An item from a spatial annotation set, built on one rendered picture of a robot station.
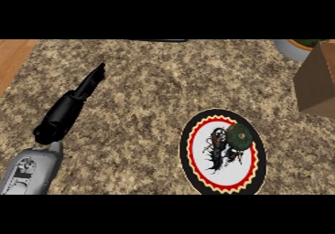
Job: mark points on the dark green round tomato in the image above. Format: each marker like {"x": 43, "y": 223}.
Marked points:
{"x": 240, "y": 136}

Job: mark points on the black red white patterned plate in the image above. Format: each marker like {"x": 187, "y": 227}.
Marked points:
{"x": 224, "y": 170}

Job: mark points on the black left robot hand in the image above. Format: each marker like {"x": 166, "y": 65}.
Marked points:
{"x": 63, "y": 112}

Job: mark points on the brown cardboard box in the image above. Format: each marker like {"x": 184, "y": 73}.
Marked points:
{"x": 319, "y": 85}

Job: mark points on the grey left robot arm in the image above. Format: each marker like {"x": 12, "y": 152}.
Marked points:
{"x": 30, "y": 170}

